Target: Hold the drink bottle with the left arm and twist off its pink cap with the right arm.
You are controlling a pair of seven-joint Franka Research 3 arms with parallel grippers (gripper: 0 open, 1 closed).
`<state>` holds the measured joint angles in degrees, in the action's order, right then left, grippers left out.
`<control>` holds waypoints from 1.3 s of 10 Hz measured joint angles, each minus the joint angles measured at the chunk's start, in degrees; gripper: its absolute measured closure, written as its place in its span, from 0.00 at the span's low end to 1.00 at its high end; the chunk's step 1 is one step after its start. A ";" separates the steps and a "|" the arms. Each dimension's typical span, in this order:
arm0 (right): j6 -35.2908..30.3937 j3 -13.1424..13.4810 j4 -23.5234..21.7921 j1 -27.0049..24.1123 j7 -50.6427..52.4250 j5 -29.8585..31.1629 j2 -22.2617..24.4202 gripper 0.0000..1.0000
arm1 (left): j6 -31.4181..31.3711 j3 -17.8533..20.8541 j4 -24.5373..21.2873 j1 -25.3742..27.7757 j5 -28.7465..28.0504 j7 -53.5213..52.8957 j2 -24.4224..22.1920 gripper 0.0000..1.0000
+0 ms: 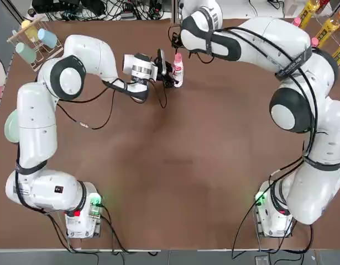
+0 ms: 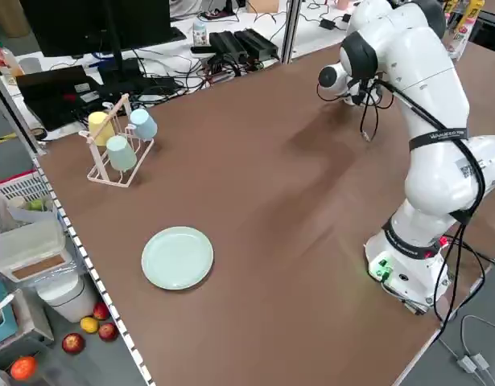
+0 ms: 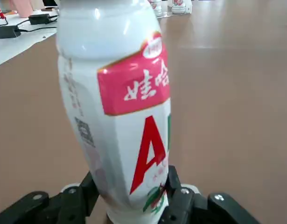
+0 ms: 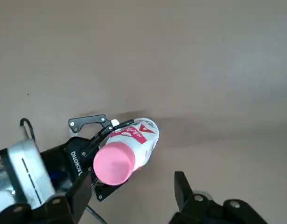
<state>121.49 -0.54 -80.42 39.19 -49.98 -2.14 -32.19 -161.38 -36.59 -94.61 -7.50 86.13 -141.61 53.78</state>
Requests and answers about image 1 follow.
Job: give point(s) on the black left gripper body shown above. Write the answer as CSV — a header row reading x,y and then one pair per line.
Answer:
x,y
155,71

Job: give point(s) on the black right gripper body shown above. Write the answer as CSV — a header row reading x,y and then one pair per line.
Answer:
x,y
178,41

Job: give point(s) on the white drink bottle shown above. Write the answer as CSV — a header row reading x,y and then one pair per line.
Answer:
x,y
178,74

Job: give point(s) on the pink bottle cap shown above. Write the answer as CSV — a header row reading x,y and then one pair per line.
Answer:
x,y
178,57

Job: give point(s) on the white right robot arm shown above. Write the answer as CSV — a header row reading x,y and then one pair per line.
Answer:
x,y
269,36

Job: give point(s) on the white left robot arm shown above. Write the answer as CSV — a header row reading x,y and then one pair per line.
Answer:
x,y
37,124

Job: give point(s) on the white bottle with pink cap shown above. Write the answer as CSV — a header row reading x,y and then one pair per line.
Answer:
x,y
314,42
297,22

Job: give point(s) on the white side table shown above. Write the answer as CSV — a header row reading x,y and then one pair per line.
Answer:
x,y
241,8

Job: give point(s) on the light blue cup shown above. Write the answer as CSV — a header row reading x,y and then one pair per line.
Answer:
x,y
47,38

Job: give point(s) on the black equipment box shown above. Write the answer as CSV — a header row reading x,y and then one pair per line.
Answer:
x,y
53,5

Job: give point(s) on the pale green cup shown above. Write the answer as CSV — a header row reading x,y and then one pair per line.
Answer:
x,y
25,52

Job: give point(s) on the yellow cup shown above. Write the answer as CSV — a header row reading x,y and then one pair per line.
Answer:
x,y
30,30

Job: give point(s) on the pale green plate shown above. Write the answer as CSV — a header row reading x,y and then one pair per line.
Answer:
x,y
10,127

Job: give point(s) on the grey floor socket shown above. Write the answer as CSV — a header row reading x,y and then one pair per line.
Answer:
x,y
261,260

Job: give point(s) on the aluminium frame post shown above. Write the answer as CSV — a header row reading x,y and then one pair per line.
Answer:
x,y
175,11

